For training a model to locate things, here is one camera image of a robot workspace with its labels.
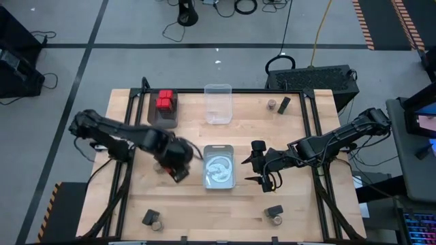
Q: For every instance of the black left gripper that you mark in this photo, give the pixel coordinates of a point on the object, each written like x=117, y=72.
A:
x=177, y=153

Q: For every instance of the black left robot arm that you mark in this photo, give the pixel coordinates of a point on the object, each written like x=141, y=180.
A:
x=112, y=131

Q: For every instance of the black equipment stand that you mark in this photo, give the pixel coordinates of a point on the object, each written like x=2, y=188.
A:
x=431, y=64

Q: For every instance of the backlit rainbow keyboard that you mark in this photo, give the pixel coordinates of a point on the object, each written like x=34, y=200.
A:
x=420, y=228

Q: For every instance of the black computer monitor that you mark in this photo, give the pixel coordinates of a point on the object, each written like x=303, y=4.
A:
x=425, y=119

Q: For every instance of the white plastic bin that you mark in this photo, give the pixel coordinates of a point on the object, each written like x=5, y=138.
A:
x=218, y=166

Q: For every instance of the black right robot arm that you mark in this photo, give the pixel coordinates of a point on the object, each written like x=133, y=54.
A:
x=340, y=136

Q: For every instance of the black equipment case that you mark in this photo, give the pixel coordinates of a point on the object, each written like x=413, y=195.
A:
x=20, y=78
x=17, y=34

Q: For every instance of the black perforated computer case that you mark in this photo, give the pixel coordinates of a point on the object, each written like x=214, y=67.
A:
x=313, y=81

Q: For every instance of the red-lid spice tin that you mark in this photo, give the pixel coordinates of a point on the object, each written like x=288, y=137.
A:
x=166, y=94
x=178, y=176
x=164, y=104

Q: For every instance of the dark grey plastic bin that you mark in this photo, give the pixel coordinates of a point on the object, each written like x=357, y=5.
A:
x=167, y=120

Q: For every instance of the black aluminium table frame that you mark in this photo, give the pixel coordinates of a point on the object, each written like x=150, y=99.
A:
x=255, y=91

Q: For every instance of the black pepper tin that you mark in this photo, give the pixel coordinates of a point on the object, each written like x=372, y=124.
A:
x=151, y=216
x=273, y=211
x=284, y=105

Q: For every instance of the grey desk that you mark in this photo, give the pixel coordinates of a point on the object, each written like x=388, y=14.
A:
x=412, y=170

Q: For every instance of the small black desk gadget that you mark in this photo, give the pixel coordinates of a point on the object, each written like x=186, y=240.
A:
x=424, y=152

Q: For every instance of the black stand base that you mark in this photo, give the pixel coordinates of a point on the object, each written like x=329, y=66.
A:
x=187, y=15

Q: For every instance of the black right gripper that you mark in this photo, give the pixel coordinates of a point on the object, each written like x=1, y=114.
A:
x=269, y=160

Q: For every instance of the clear plastic bin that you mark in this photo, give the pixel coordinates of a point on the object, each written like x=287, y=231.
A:
x=218, y=105

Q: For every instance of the black hazard-striped mat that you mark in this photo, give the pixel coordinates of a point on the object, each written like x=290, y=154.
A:
x=385, y=24
x=64, y=214

